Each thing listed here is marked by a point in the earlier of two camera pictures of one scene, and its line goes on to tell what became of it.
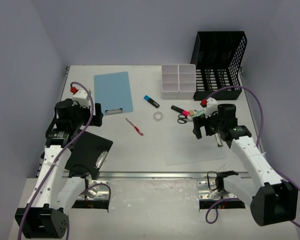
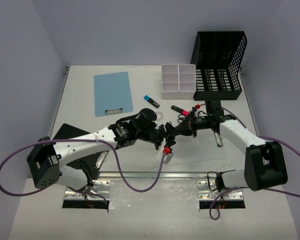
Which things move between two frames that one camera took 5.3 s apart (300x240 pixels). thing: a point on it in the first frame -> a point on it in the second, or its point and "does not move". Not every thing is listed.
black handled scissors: (183, 119) does not move
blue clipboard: (113, 91) does not move
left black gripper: (97, 114) -> (162, 136)
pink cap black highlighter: (183, 112) does not move
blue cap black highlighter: (147, 98) does not move
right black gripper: (201, 121) -> (187, 128)
